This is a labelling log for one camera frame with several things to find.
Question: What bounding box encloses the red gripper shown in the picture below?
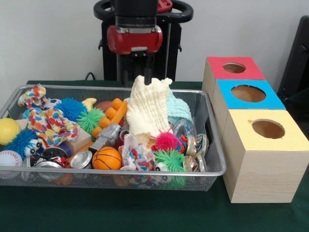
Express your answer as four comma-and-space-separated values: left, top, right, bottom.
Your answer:
107, 25, 164, 87

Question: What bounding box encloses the cream knitted cloth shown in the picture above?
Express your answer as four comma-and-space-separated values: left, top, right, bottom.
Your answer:
125, 75, 173, 145

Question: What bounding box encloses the yellow plush toy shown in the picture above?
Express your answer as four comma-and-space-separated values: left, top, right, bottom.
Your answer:
82, 98, 97, 112

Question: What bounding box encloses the wooden box with three holes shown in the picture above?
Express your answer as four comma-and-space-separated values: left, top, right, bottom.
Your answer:
202, 57, 309, 203

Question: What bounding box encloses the light blue waffle cloth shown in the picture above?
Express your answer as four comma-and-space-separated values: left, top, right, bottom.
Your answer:
123, 93, 194, 126

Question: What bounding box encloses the blue spiky rubber ball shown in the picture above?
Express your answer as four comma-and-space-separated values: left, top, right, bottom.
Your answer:
55, 98, 89, 121

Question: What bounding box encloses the orange toy basketball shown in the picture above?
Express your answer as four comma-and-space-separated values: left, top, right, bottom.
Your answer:
92, 146, 123, 170

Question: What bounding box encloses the green spiky rubber ball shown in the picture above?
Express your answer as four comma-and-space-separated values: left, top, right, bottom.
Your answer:
154, 148, 186, 172

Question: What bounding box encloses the yellow plastic ball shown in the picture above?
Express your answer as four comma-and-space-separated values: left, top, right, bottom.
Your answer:
0, 118, 22, 145

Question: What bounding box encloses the white toy baseball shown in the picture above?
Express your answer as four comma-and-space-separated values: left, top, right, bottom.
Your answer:
0, 150, 24, 167

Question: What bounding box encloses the black upright panel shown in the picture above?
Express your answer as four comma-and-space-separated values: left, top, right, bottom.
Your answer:
277, 15, 309, 97

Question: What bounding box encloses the dark green side table cloth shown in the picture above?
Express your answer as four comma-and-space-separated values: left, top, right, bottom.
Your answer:
288, 93, 309, 114

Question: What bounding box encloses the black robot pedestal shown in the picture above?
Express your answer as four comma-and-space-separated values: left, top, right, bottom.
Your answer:
93, 0, 194, 82

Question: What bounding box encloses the wire mesh bin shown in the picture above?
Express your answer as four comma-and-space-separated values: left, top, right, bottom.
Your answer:
0, 84, 227, 192

